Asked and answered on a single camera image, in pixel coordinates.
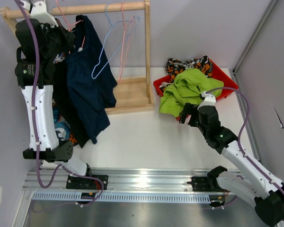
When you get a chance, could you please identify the black shorts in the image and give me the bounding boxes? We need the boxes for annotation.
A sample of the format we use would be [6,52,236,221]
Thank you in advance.
[53,61,89,148]

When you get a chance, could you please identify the orange camouflage shorts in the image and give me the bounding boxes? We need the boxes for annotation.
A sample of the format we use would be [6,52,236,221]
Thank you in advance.
[165,55,213,83]

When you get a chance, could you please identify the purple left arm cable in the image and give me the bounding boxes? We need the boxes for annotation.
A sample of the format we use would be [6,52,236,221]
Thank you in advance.
[14,0,105,208]

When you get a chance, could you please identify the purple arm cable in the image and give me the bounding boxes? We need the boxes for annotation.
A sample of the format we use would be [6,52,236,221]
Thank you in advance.
[14,0,105,208]
[201,87,284,223]

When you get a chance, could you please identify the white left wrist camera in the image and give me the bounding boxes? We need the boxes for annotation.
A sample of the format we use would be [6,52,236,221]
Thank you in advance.
[20,0,58,28]

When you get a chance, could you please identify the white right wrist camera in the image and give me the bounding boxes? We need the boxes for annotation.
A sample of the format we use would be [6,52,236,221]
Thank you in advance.
[197,92,216,110]

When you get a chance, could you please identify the navy blue shorts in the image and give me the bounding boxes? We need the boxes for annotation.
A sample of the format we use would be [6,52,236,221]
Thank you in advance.
[66,15,117,144]

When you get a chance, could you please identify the pink wire hanger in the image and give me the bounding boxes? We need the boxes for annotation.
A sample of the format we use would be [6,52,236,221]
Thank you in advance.
[55,0,86,48]
[118,2,135,82]

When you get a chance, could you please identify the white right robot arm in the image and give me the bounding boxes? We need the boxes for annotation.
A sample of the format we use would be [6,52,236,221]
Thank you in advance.
[179,103,284,227]

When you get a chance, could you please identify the slotted white cable duct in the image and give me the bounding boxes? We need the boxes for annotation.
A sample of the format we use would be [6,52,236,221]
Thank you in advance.
[32,191,222,204]

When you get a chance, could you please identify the red plastic tray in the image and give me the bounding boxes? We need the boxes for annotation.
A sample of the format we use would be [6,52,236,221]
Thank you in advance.
[153,59,239,122]

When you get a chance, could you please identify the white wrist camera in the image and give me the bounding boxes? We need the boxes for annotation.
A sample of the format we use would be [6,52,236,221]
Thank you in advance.
[20,0,58,28]
[197,92,216,110]

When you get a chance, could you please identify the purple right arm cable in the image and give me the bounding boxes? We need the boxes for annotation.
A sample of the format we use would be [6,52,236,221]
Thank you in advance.
[201,87,284,223]

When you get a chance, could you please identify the wooden clothes rack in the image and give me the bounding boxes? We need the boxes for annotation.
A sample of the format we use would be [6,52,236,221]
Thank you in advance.
[0,0,155,116]

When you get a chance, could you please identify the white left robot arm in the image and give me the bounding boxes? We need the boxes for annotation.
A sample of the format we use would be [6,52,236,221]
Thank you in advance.
[15,18,93,189]

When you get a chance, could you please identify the lime green shorts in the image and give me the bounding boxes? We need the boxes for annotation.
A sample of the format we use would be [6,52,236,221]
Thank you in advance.
[159,69,224,117]

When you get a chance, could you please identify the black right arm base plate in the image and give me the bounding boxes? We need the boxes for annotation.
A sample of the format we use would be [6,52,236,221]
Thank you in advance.
[187,176,223,192]

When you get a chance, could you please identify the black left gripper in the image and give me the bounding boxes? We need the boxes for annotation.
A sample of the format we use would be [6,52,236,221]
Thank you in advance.
[41,17,75,61]

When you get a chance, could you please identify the aluminium mounting rail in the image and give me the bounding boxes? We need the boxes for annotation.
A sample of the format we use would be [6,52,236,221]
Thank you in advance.
[22,168,209,193]

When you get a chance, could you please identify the teal patterned shorts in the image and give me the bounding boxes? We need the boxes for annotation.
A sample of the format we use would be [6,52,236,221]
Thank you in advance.
[51,52,79,148]

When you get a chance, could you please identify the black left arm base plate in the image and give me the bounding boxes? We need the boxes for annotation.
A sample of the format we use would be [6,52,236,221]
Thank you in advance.
[66,175,109,190]

